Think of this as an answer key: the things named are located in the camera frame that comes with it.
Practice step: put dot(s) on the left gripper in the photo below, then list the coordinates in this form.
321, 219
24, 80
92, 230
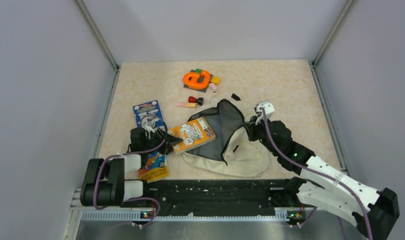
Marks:
166, 147

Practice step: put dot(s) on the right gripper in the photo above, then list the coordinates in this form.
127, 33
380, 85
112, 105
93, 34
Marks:
252, 127

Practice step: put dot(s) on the orange book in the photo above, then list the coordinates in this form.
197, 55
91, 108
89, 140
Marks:
193, 134

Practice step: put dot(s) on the blue book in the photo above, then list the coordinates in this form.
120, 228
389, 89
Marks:
148, 116

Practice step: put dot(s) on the cream canvas backpack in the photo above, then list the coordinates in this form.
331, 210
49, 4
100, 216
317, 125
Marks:
231, 153

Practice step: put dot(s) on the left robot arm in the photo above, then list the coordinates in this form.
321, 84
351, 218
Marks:
114, 180

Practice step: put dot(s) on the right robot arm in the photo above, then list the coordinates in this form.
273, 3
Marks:
373, 212

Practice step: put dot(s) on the yellow treehouse book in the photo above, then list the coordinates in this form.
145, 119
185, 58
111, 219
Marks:
155, 168

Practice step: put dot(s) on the red black stamp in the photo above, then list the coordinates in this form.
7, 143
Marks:
197, 100

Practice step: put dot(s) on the pink white eraser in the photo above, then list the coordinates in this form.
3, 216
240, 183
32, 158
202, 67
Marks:
213, 87

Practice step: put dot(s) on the orange plastic toy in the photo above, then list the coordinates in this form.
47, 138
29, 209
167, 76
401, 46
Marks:
192, 76

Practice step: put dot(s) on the yellow toy block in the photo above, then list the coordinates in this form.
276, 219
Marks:
215, 80

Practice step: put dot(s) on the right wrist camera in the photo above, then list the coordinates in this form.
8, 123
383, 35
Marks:
264, 110

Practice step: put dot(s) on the grey toy base plate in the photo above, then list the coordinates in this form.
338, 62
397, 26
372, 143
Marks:
196, 86

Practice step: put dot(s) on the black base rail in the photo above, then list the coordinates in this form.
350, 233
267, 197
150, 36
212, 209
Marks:
220, 198

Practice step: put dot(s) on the aluminium frame rail right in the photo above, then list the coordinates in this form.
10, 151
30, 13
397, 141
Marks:
323, 83

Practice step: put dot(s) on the aluminium frame rail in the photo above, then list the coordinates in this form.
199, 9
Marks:
323, 83
90, 94

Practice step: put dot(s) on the aluminium frame rail left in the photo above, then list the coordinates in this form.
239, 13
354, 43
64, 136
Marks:
90, 94

